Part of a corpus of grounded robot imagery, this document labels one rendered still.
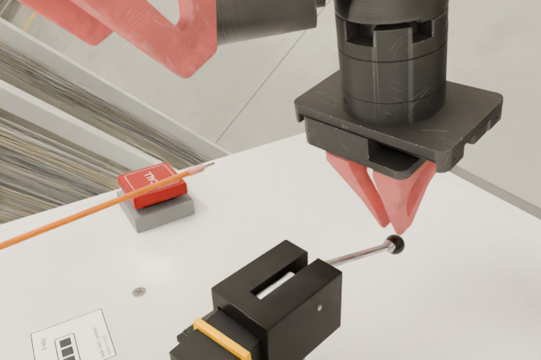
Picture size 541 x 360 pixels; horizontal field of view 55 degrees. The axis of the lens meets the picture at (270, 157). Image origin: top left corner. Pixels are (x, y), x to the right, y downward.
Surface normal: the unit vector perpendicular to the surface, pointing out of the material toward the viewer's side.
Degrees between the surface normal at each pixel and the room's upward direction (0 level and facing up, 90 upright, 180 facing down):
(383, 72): 64
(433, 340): 47
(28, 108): 90
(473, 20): 0
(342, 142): 55
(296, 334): 100
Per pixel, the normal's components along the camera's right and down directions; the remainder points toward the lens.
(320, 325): 0.70, 0.31
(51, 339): -0.04, -0.88
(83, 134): 0.43, 0.51
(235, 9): 0.10, 0.69
